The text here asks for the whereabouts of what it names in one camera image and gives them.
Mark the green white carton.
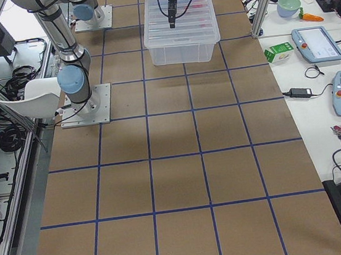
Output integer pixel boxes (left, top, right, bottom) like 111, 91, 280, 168
264, 42, 294, 64

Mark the black monitor on floor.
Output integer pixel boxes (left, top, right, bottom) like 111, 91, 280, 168
0, 23, 17, 64

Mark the coiled black cable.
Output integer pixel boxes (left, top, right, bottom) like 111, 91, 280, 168
0, 124, 27, 154

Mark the small looped black cable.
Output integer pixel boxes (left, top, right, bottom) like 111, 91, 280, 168
303, 63, 326, 80

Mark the green and blue bowl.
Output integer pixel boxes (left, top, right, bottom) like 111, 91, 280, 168
277, 0, 301, 18

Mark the black power adapter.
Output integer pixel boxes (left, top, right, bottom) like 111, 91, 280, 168
283, 88, 313, 99

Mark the translucent plastic box lid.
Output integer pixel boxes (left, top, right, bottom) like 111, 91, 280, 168
144, 0, 221, 49

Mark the toy carrot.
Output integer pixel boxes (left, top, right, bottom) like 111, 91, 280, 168
298, 7, 324, 22

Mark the clear plastic storage box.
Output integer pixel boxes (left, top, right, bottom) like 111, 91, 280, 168
148, 43, 215, 66

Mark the white plastic chair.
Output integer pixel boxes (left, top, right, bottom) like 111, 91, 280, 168
0, 77, 61, 119

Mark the upper teach pendant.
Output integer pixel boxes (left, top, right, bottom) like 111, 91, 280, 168
291, 26, 341, 64

